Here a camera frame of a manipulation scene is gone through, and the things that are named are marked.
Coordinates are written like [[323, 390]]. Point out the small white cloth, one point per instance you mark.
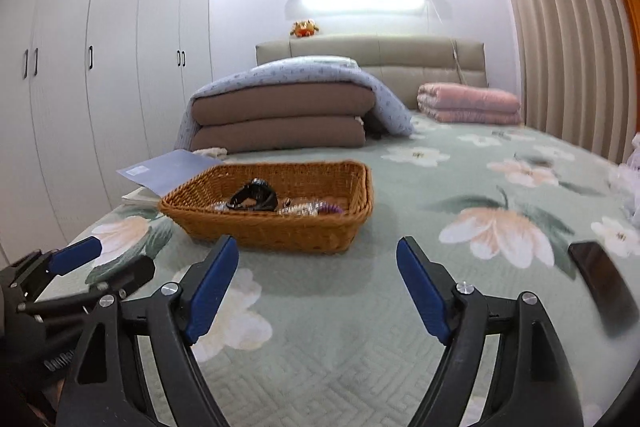
[[210, 152]]

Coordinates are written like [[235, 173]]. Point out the black smartphone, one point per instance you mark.
[[597, 279]]

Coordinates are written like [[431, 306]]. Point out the woven wicker basket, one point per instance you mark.
[[280, 227]]

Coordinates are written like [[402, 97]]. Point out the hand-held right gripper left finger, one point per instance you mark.
[[215, 287]]

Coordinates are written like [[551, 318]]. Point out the white book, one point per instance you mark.
[[140, 198]]

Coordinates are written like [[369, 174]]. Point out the folded pink blanket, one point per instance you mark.
[[470, 102]]

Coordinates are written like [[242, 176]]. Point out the white crumpled plastic bag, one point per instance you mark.
[[630, 177]]

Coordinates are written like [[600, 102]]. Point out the black wristwatch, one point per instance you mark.
[[260, 199]]

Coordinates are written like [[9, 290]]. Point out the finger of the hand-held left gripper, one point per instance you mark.
[[132, 274], [75, 254]]

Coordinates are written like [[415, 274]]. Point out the orange plush toy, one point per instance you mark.
[[305, 29]]

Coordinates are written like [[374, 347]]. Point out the white wardrobe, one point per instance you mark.
[[100, 57]]

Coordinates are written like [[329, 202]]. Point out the purple beaded ornament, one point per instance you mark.
[[334, 209]]

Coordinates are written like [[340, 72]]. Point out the green floral bedspread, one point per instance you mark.
[[350, 307]]

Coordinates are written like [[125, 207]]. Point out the beige padded headboard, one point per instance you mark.
[[400, 57]]

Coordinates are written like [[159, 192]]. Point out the beige curtain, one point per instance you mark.
[[560, 32]]

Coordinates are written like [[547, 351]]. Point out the folded blue and brown quilt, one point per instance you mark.
[[280, 107]]

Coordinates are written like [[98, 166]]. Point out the blue folder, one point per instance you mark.
[[170, 167]]

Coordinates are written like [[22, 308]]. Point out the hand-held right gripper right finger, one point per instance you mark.
[[422, 287]]

